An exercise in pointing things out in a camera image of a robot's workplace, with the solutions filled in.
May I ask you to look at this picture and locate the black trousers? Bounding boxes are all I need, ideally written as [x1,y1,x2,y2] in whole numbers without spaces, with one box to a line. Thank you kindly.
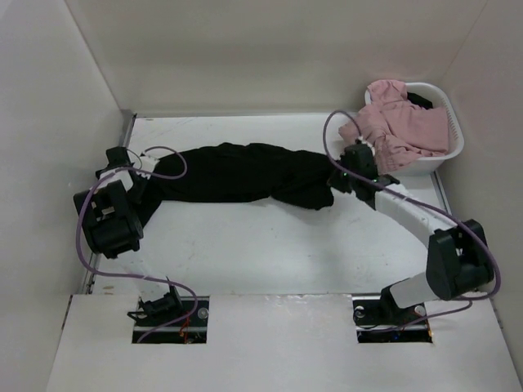
[134,143,334,225]

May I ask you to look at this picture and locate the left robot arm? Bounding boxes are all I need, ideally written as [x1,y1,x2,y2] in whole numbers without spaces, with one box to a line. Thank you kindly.
[73,147,186,326]

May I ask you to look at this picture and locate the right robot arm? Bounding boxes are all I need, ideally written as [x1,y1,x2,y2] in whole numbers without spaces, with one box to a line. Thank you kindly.
[329,142,500,328]

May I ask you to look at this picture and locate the pink trousers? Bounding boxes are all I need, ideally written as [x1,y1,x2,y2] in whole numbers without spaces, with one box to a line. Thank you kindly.
[338,80,449,174]

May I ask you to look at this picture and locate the white laundry basket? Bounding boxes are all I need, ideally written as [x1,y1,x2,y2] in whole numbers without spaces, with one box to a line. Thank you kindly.
[362,79,464,176]

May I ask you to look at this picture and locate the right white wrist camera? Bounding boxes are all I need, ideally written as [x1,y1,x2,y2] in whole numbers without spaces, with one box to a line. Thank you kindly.
[355,137,376,156]

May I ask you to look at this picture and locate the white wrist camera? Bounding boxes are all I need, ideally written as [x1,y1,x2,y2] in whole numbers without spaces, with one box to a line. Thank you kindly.
[355,137,376,156]
[139,153,159,179]

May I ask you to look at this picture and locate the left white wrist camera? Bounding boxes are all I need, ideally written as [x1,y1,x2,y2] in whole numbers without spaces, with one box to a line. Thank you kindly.
[139,153,159,179]

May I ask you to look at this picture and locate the left aluminium table rail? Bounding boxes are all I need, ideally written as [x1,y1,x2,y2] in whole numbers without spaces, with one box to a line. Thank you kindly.
[74,109,141,294]

